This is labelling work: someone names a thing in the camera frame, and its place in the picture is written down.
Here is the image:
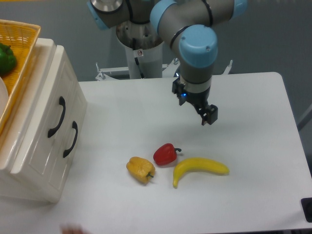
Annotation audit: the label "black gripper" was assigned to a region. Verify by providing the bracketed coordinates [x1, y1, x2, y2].
[172, 77, 218, 126]

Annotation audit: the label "white top drawer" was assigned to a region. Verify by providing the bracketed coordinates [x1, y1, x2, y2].
[11, 45, 82, 199]

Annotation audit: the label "white drawer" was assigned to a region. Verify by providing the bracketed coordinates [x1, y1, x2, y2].
[48, 90, 86, 191]
[11, 45, 82, 199]

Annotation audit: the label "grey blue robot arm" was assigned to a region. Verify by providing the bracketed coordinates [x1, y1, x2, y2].
[87, 0, 248, 124]

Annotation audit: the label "white lower drawer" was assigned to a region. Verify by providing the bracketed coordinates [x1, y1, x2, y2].
[48, 90, 86, 191]

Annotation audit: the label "white drawer cabinet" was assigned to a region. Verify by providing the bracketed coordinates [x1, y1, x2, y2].
[0, 38, 88, 204]

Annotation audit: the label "blurred hand at edge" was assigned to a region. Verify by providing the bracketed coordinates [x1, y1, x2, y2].
[60, 224, 89, 234]

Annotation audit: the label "red bell pepper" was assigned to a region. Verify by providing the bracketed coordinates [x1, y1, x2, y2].
[153, 143, 182, 166]

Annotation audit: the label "yellow banana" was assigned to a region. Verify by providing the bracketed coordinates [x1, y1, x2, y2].
[173, 157, 230, 188]

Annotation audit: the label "yellow bell pepper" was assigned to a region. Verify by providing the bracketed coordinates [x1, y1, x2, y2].
[126, 156, 156, 184]

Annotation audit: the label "black corner object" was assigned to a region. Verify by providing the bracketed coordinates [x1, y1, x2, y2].
[301, 197, 312, 223]

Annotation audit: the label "yellow woven basket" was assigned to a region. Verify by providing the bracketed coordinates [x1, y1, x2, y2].
[0, 19, 41, 132]

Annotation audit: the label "white plate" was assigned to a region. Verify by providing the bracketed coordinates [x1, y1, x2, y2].
[0, 78, 9, 116]

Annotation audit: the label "green bell pepper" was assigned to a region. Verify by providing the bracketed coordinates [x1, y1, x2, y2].
[0, 43, 17, 76]

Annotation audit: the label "white metal bracket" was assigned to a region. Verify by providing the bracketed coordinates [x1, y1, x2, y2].
[222, 60, 233, 75]

